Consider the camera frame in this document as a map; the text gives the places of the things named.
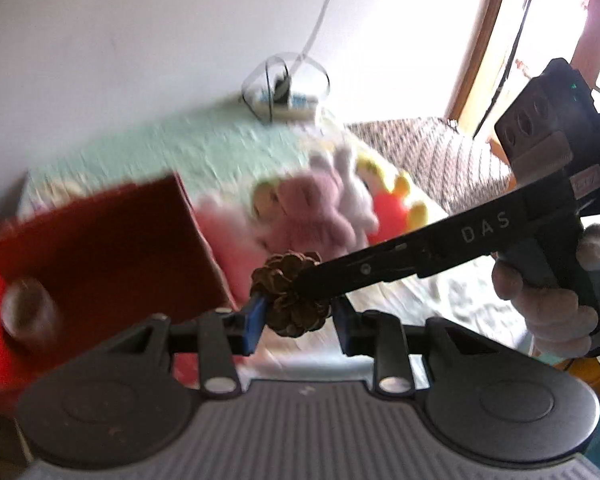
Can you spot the red cardboard box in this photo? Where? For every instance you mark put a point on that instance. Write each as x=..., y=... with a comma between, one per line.
x=104, y=250

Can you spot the yellow and red plush toy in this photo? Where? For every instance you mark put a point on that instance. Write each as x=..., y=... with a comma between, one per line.
x=395, y=207

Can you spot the white printed blanket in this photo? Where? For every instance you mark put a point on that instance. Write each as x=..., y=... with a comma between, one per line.
x=455, y=305

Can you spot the wooden window frame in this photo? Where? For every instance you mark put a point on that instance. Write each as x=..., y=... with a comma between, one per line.
x=485, y=35

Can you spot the printed tape roll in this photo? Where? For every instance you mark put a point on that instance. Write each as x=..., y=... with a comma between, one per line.
x=27, y=312

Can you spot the tan plush toy head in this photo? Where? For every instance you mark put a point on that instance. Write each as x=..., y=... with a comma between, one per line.
x=266, y=201

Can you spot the brown pine cone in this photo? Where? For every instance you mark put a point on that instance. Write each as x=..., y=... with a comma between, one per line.
x=286, y=307

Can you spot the white plush bunny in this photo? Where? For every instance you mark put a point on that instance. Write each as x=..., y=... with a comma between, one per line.
x=354, y=192

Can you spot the pale green bed sheet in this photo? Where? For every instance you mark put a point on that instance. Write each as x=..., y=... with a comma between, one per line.
x=179, y=145

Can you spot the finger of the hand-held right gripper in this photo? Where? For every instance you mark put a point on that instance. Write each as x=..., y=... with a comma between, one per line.
x=360, y=270

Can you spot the white power strip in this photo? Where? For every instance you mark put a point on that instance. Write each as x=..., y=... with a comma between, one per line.
x=291, y=103

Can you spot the person's right hand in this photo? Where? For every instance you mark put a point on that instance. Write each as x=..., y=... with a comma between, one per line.
x=550, y=315

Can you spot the pink plush bunny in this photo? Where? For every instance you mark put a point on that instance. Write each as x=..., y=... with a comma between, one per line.
x=310, y=210

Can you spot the brown striped cushion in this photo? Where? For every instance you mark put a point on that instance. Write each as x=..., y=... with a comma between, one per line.
x=430, y=155

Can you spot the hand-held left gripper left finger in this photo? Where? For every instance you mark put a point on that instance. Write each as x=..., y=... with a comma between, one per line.
x=256, y=325

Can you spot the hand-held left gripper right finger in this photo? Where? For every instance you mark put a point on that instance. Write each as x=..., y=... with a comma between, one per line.
x=342, y=331

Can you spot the pink fluffy plush toy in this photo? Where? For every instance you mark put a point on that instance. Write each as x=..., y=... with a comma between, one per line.
x=224, y=245

